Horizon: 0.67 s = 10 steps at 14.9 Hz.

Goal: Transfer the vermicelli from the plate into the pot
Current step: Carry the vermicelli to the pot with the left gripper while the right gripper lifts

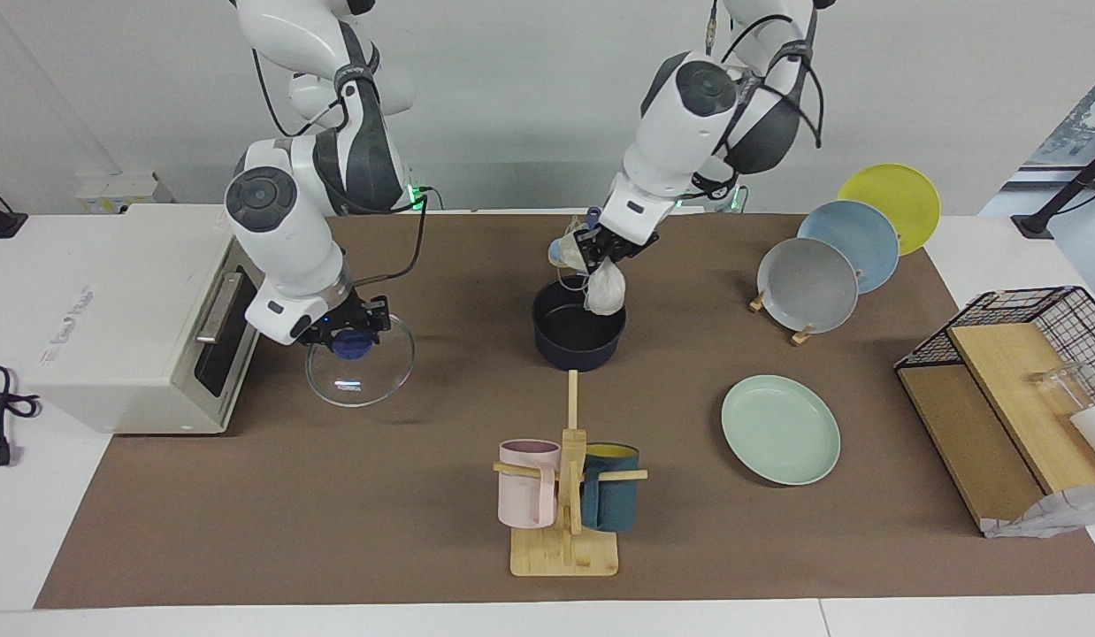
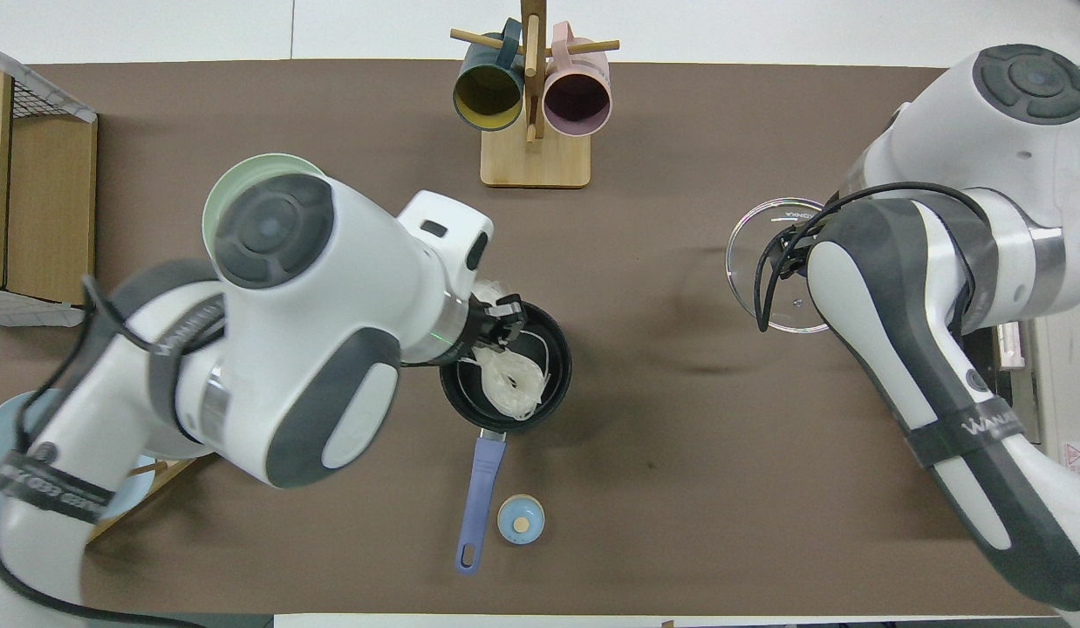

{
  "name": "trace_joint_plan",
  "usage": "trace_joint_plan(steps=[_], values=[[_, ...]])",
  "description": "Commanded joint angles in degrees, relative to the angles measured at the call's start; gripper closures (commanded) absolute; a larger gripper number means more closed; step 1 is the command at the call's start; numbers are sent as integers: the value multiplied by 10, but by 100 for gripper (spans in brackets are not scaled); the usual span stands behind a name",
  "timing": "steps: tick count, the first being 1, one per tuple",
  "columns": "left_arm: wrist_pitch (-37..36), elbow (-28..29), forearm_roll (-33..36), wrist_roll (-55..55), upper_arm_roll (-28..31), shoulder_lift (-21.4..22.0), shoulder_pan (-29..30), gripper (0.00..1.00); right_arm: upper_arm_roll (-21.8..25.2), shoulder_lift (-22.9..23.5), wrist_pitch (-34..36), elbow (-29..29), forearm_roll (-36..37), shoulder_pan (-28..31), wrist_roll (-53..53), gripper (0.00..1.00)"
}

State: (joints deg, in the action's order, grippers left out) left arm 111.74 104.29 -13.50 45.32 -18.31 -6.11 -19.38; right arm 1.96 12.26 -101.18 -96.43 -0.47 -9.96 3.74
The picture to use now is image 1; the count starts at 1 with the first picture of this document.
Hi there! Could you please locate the yellow plate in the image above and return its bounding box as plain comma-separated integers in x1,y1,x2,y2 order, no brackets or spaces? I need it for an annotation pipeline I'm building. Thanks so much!
837,163,942,257

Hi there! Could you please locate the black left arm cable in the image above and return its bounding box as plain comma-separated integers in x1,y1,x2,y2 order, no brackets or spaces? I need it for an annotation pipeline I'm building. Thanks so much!
707,0,824,151

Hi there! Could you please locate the light wooden board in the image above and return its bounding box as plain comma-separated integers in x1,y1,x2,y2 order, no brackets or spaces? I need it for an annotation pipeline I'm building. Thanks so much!
947,323,1095,496

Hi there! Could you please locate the pale green plate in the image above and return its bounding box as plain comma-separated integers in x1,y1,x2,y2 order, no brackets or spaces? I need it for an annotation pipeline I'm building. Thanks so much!
721,374,842,487

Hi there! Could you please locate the clear glass beaker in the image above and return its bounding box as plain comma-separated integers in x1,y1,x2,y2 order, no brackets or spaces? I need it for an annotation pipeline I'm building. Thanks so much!
1030,361,1095,417

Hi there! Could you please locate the teal mug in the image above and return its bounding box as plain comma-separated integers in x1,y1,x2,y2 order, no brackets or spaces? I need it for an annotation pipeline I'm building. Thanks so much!
581,443,641,533

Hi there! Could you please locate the small white food bag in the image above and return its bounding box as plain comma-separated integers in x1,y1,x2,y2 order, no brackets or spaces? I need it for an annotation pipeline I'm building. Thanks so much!
552,216,629,318

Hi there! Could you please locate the wooden mug tree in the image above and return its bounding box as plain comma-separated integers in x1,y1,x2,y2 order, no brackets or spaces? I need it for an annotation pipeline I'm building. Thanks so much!
493,370,648,578

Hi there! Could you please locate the light blue plate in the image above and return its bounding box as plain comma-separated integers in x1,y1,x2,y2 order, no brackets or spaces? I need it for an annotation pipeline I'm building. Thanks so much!
797,200,900,295

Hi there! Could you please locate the glass lid with blue knob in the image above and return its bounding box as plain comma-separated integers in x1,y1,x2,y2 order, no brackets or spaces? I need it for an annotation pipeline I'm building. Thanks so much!
305,311,416,408

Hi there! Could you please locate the black power cable with plug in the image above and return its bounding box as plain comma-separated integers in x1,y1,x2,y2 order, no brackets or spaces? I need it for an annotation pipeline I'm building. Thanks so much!
0,365,42,467

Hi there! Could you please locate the beige toaster oven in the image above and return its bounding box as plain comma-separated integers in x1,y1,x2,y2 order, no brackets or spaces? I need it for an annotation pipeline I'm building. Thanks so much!
21,203,283,436

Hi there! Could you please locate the grey plate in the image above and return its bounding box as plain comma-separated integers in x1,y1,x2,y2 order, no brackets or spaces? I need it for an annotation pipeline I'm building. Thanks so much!
757,237,860,334

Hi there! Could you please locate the black wire basket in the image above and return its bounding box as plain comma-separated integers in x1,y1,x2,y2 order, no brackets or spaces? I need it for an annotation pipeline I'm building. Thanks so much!
895,286,1095,403

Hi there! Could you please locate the pink mug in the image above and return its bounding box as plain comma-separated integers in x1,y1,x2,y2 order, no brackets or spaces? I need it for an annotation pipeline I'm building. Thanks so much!
498,439,562,530

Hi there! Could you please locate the dark pot with purple handle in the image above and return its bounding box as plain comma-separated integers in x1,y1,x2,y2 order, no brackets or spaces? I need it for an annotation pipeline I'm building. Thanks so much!
532,206,628,372

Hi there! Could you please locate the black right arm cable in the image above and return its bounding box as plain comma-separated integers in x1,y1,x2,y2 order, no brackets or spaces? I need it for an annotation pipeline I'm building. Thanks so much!
249,44,431,286

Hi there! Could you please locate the wooden plate rack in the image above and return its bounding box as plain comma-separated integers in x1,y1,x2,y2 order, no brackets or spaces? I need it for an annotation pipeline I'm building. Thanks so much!
748,270,864,347

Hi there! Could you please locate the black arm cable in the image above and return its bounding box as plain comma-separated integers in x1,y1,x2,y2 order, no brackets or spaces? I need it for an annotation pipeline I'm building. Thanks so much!
249,44,431,286
707,0,824,151

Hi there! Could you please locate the brown table mat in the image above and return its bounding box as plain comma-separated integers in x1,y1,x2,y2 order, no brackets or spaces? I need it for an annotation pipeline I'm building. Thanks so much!
34,212,1095,610

